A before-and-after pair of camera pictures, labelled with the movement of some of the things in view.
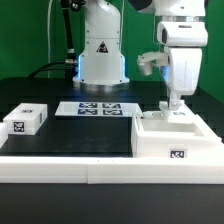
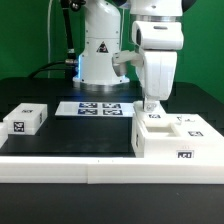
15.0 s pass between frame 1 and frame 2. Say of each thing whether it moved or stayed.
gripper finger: moved
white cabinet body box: moved
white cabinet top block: stayed
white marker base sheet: stayed
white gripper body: moved
